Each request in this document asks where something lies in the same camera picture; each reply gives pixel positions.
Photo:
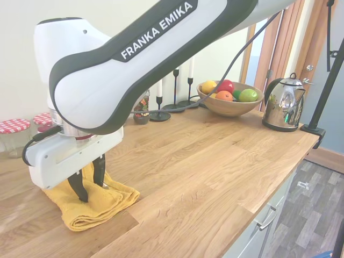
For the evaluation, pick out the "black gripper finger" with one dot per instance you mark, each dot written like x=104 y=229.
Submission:
x=79 y=188
x=99 y=170

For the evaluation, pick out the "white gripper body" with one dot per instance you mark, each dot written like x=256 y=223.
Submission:
x=53 y=161

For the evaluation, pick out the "yellow cloth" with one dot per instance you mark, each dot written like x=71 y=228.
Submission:
x=107 y=204

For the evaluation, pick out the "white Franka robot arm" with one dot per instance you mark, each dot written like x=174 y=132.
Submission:
x=107 y=80

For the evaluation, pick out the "glass jar red gingham lid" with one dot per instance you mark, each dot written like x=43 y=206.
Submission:
x=41 y=118
x=14 y=127

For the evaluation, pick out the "spice jar black lid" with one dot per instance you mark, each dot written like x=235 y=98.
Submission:
x=142 y=110

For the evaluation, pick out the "black candle holder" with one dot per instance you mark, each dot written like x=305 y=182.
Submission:
x=190 y=91
x=176 y=88
x=160 y=115

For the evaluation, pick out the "white taper candle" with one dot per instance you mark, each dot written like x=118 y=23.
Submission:
x=159 y=87
x=191 y=67

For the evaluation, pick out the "yellow lemon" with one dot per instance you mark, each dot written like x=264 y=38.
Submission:
x=209 y=86

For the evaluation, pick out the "orange fruit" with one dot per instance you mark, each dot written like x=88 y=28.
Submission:
x=224 y=96

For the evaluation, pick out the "wooden fruit bowl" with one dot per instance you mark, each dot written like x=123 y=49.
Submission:
x=231 y=107

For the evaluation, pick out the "red apple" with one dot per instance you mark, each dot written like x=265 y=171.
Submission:
x=225 y=86

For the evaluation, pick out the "small green lime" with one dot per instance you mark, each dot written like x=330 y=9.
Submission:
x=236 y=94

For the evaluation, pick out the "white base cabinet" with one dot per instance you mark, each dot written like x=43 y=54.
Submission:
x=250 y=236

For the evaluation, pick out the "green apple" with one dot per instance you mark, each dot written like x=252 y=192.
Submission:
x=248 y=95

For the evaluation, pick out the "stainless steel kettle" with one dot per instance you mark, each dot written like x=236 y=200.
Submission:
x=283 y=107

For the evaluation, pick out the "silver door lock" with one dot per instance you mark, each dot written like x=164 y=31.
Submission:
x=310 y=67

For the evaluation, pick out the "grey door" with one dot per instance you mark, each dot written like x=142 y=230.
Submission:
x=337 y=115

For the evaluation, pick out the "black clamp camera stand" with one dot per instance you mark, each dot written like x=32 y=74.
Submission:
x=313 y=133

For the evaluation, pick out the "wooden door frame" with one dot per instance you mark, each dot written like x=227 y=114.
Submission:
x=282 y=53

